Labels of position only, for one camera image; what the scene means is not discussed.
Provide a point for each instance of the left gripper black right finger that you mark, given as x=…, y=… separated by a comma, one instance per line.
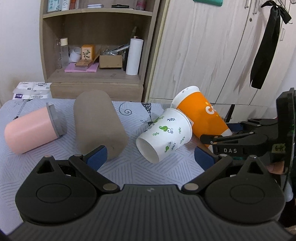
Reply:
x=212, y=165

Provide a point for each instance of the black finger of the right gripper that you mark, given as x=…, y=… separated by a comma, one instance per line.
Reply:
x=234, y=139
x=251, y=124

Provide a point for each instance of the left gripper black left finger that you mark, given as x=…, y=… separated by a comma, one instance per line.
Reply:
x=88, y=165

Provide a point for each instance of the orange paper cup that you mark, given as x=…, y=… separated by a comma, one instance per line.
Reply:
x=205, y=120

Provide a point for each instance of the white floral paper cup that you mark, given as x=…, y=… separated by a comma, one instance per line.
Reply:
x=171, y=130

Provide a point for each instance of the brown cylindrical cup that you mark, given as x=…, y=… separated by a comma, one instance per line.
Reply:
x=97, y=124

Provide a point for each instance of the pink cup grey rim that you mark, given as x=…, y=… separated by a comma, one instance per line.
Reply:
x=34, y=129

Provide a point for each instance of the black hanging ribbon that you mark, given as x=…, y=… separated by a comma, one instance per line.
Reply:
x=268, y=45

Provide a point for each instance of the light wood wardrobe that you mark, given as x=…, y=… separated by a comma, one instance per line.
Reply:
x=213, y=48

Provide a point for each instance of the white tissue pack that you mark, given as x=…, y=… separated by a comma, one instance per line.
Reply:
x=32, y=90

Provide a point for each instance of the pink flat box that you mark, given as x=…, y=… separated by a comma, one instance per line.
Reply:
x=72, y=68

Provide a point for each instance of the brown cardboard box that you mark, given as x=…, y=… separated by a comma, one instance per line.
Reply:
x=110, y=61

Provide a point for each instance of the white mug on shelf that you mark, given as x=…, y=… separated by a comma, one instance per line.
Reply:
x=75, y=55

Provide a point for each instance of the white paper roll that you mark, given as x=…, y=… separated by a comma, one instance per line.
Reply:
x=134, y=55

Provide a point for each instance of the orange floral box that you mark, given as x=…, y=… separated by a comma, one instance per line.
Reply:
x=88, y=52

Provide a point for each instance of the wooden shelf unit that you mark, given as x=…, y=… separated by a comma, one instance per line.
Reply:
x=108, y=27

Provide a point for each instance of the clear bottle beige cap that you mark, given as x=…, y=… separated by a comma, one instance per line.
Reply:
x=64, y=52

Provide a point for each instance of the teal hanging pouch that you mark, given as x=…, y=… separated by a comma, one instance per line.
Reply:
x=210, y=2

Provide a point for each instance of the small pink glass bottle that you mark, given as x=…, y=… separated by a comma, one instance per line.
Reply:
x=141, y=5

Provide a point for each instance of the white tube bottle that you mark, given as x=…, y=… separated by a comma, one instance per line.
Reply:
x=65, y=5

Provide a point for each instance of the teal white canister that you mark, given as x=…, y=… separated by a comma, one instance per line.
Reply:
x=53, y=6

